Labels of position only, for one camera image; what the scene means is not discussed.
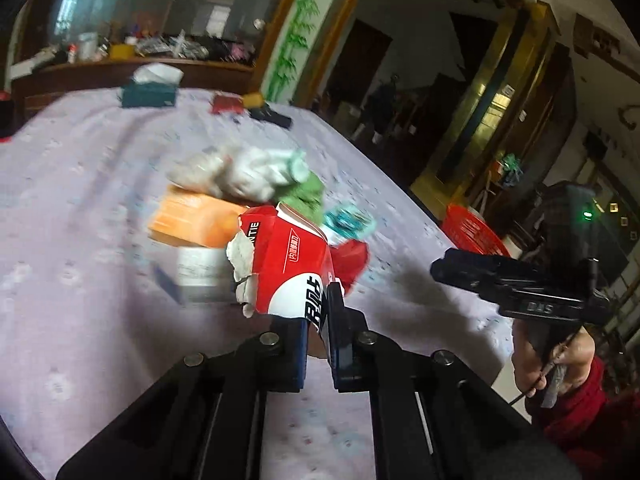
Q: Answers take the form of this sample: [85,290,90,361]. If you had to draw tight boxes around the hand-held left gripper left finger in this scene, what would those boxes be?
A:
[55,316,310,480]

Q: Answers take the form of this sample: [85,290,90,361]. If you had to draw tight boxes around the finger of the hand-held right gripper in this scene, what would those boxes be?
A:
[431,257,501,306]
[445,247,516,281]

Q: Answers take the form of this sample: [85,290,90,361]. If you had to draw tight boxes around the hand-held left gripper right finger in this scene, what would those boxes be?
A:
[324,282,581,480]

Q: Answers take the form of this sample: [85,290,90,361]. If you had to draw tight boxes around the red plastic basket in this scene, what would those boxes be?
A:
[441,203,512,259]

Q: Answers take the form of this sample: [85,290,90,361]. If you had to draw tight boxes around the red and white carton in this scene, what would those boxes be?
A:
[226,201,335,356]

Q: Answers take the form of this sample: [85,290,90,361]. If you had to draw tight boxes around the green cloth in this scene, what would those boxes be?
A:
[280,172,326,223]

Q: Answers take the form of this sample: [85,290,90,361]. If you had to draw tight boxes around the orange box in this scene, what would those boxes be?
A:
[147,185,251,251]

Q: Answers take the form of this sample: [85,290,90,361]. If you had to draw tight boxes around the person's right hand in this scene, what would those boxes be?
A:
[512,321,596,401]

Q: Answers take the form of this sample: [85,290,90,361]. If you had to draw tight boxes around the red crumpled wrapper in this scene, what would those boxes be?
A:
[327,239,371,295]

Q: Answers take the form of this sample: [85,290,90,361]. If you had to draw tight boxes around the teal plastic bag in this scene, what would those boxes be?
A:
[500,154,524,187]

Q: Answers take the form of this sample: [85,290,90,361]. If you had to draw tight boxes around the teal wrapper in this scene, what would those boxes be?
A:
[322,207,378,241]

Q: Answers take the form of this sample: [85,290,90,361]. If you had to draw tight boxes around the white box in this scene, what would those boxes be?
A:
[155,246,241,306]

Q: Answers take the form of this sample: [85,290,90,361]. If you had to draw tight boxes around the lilac floral tablecloth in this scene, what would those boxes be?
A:
[0,87,531,480]

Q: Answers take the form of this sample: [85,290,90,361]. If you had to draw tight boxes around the dark wooden door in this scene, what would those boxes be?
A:
[327,19,393,111]

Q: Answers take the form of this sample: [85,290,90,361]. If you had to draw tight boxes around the black device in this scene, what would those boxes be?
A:
[249,104,293,130]

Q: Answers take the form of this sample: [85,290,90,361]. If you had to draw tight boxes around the red packet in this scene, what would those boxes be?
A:
[210,92,246,115]

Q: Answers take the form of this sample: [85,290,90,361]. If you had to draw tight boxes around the wooden cabinet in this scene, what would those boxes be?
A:
[10,57,256,111]

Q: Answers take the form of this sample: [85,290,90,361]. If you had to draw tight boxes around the teal tissue box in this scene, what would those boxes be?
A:
[120,64,183,109]

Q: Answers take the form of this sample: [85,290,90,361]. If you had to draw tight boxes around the pile of assorted shelf items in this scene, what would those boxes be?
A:
[65,30,251,63]

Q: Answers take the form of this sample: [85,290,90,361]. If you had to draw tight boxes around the wood-framed glass partition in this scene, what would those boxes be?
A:
[10,0,376,106]

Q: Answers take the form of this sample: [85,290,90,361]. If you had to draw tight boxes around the black cable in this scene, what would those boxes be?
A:
[509,327,591,406]

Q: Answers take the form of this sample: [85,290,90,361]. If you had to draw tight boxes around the golden door frame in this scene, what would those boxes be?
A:
[410,2,561,206]

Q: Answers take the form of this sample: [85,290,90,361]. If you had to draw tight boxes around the wooden wall rack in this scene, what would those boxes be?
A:
[572,12,621,61]

